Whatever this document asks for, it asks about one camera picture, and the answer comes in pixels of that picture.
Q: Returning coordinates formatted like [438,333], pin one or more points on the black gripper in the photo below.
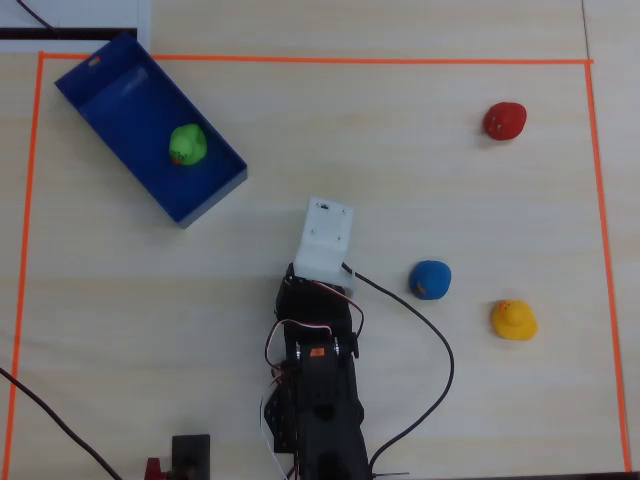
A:
[290,289]

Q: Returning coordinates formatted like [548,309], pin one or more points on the green rubber duck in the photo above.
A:
[189,145]

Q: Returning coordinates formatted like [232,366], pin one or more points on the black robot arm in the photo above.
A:
[325,415]

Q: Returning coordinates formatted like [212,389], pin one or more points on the blue rubber duck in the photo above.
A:
[431,279]

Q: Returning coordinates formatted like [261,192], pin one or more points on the yellow rubber duck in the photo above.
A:
[515,322]

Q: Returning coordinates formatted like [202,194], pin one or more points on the red rubber duck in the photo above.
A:
[505,121]

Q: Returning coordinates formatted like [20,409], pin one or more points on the blue plastic box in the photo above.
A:
[125,105]

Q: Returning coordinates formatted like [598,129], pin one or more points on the small black red device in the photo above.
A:
[191,457]

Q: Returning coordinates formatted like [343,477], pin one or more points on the orange tape strip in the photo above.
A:
[607,270]
[350,60]
[25,240]

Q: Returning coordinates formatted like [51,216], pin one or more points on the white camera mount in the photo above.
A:
[325,240]

